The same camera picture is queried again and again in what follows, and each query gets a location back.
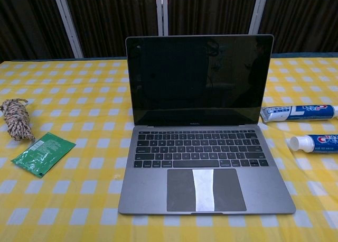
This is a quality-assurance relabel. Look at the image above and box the grey laptop computer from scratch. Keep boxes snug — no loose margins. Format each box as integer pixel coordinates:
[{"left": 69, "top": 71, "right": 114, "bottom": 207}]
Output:
[{"left": 118, "top": 33, "right": 296, "bottom": 216}]

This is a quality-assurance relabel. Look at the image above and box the yellow white checkered tablecloth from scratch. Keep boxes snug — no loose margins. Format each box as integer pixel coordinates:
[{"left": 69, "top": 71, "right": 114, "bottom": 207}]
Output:
[{"left": 0, "top": 57, "right": 338, "bottom": 242}]

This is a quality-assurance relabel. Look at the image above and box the dark ribbed screen panel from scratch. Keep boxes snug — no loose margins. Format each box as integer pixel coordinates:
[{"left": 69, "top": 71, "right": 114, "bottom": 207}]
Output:
[
  {"left": 166, "top": 0, "right": 261, "bottom": 36},
  {"left": 260, "top": 0, "right": 338, "bottom": 55},
  {"left": 63, "top": 0, "right": 162, "bottom": 59},
  {"left": 0, "top": 0, "right": 73, "bottom": 63}
]

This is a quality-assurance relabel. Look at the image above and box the toothpaste tube narrow white cap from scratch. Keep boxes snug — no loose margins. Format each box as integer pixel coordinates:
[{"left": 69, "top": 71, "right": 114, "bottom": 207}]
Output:
[{"left": 260, "top": 104, "right": 338, "bottom": 124}]

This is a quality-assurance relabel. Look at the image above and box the green foil packet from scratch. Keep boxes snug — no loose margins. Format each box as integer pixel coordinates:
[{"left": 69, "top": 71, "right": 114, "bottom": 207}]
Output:
[{"left": 10, "top": 132, "right": 77, "bottom": 179}]

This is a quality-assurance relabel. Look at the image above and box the toothpaste tube wide white cap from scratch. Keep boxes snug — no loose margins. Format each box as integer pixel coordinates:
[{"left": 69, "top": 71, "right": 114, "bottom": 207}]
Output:
[{"left": 286, "top": 133, "right": 338, "bottom": 153}]

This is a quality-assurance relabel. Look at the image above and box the white metal screen post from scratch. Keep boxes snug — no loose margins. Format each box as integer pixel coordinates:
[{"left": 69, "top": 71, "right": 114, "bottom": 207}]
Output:
[
  {"left": 155, "top": 0, "right": 170, "bottom": 37},
  {"left": 249, "top": 0, "right": 270, "bottom": 36},
  {"left": 51, "top": 0, "right": 83, "bottom": 59}
]

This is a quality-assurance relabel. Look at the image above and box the braided rope bundle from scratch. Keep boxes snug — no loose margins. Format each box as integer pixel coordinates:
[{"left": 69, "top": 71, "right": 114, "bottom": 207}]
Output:
[{"left": 1, "top": 98, "right": 36, "bottom": 142}]

